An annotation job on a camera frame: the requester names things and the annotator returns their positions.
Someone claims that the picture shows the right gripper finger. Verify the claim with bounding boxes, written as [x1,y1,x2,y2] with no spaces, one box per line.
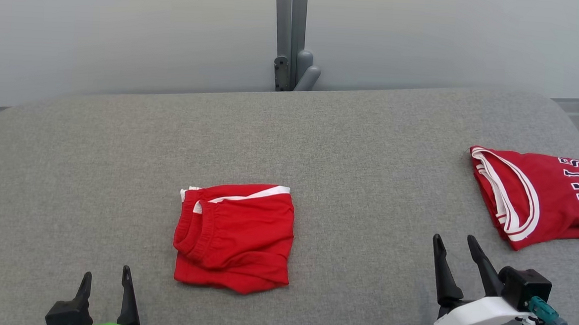
[463,235,507,298]
[429,233,467,308]

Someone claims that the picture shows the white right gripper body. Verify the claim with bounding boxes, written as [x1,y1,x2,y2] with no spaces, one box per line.
[433,293,535,325]

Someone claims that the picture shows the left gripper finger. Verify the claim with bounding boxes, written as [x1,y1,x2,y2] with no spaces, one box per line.
[75,271,94,306]
[116,265,144,325]

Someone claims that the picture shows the red white basketball jersey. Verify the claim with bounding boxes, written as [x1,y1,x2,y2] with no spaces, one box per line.
[465,145,579,254]

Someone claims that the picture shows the red shorts white stripes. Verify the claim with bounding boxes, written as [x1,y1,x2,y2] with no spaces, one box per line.
[171,179,297,297]

